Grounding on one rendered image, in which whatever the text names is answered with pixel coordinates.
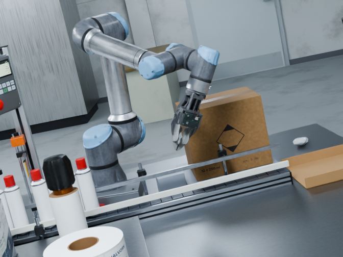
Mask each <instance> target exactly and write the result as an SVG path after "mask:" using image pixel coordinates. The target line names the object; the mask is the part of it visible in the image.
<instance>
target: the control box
mask: <svg viewBox="0 0 343 257"><path fill-rule="evenodd" d="M5 59H8V60H9V64H10V68H11V71H12V75H10V76H7V77H4V78H1V79H0V83H2V82H5V81H8V80H11V79H14V81H15V78H14V74H13V70H12V67H11V63H10V59H9V56H8V55H6V54H2V55H0V61H1V60H5ZM15 85H16V81H15ZM16 89H17V85H16ZM0 99H1V100H2V101H3V103H4V108H3V109H2V110H1V111H0V115H3V114H5V113H7V112H10V111H12V110H15V109H17V108H19V107H20V106H21V105H22V104H21V100H20V97H19V93H18V89H17V90H14V91H12V92H9V93H6V94H4V95H1V96H0Z"/></svg>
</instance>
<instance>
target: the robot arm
mask: <svg viewBox="0 0 343 257"><path fill-rule="evenodd" d="M128 34H129V28H128V25H127V23H126V21H125V19H124V18H123V17H122V16H121V15H120V14H118V13H116V12H110V13H103V14H101V15H97V16H93V17H89V18H84V19H82V20H80V21H79V22H78V23H77V24H76V25H75V27H74V29H73V31H72V39H73V42H74V44H75V45H76V47H77V48H78V49H80V50H81V51H83V52H85V53H87V54H90V55H94V54H98V55H100V58H101V64H102V69H103V74H104V80H105V85H106V91H107V96H108V102H109V107H110V113H111V115H110V116H109V117H108V122H109V124H99V125H97V126H94V127H91V128H89V129H88V130H87V131H86V132H85V133H84V134H83V146H84V148H85V152H86V157H87V161H88V165H89V169H90V170H91V174H92V178H93V182H94V186H95V188H97V187H101V186H105V185H109V184H113V183H117V182H121V181H125V180H127V177H126V175H125V173H124V171H123V169H122V168H121V166H120V164H119V162H118V157H117V154H119V153H121V152H123V151H125V150H128V149H130V148H133V147H135V146H137V145H138V144H140V143H141V142H142V141H143V140H144V138H145V125H144V123H143V122H142V119H141V118H140V117H138V116H137V114H136V113H135V112H134V111H132V106H131V101H130V95H129V89H128V83H127V77H126V72H125V65H126V66H129V67H131V68H134V69H136V70H139V73H140V74H141V76H143V78H144V79H146V80H152V79H157V78H160V77H161V76H163V75H166V74H169V73H172V72H174V71H177V70H180V69H186V70H189V71H191V73H190V77H189V79H188V82H187V86H186V88H187V89H186V91H185V93H187V94H189V95H185V96H184V98H183V99H182V100H181V102H180V103H179V105H178V106H177V113H176V114H174V117H173V118H172V121H171V134H172V140H173V146H174V149H175V150H176V151H178V150H180V149H181V148H182V147H183V146H184V145H185V144H187V143H188V141H189V139H190V137H191V136H192V135H193V134H194V133H195V132H196V130H198V129H199V126H200V123H201V120H202V117H203V114H201V113H200V109H199V107H200V104H201V101H202V100H203V99H205V98H206V94H207V93H208V90H209V89H211V86H210V84H211V81H212V78H213V75H214V72H215V69H216V66H217V65H218V59H219V56H220V53H219V51H217V50H214V49H211V48H208V47H205V46H202V45H201V46H200V47H199V49H198V50H196V49H193V48H190V47H187V46H185V45H182V44H177V43H172V44H170V45H169V46H168V47H167V48H166V50H165V51H164V52H161V53H158V54H157V53H154V52H151V51H149V50H146V49H144V48H141V47H138V46H135V45H132V44H129V43H127V42H124V40H125V39H126V38H127V37H128ZM198 110H199V111H198ZM180 125H183V126H186V128H184V130H183V136H182V138H181V140H180V143H179V144H178V140H179V134H180V132H181V131H182V127H181V126H180Z"/></svg>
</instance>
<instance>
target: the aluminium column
mask: <svg viewBox="0 0 343 257"><path fill-rule="evenodd" d="M2 54H6V55H8V56H9V59H10V63H11V67H12V70H13V74H14V78H15V81H16V85H17V89H18V93H19V97H20V100H21V104H22V105H21V106H20V107H19V108H17V109H15V110H12V111H11V114H12V118H13V122H14V125H15V129H16V132H21V134H24V137H25V140H26V143H25V145H24V146H25V149H26V150H27V154H28V155H27V157H28V160H29V164H30V168H31V170H33V169H40V173H41V176H42V179H44V177H43V174H42V170H41V166H40V162H39V159H38V154H37V151H36V147H35V143H34V140H33V136H32V132H31V128H30V125H29V121H28V117H27V114H26V110H25V106H24V103H23V100H22V95H21V92H20V88H19V84H18V81H17V77H16V73H15V69H14V66H13V62H12V58H11V55H10V51H9V47H8V45H5V46H0V55H2Z"/></svg>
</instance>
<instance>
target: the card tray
mask: <svg viewBox="0 0 343 257"><path fill-rule="evenodd" d="M286 160H288V161H289V166H288V167H286V168H288V169H289V170H290V171H291V174H292V177H293V178H294V179H295V180H296V181H297V182H298V183H300V184H301V185H302V186H303V187H304V188H306V189H310V188H314V187H318V186H322V185H326V184H330V183H334V182H338V181H342V180H343V144H341V145H337V146H333V147H329V148H325V149H321V150H317V151H313V152H309V153H305V154H302V155H298V156H294V157H290V158H286V159H282V160H281V161H286Z"/></svg>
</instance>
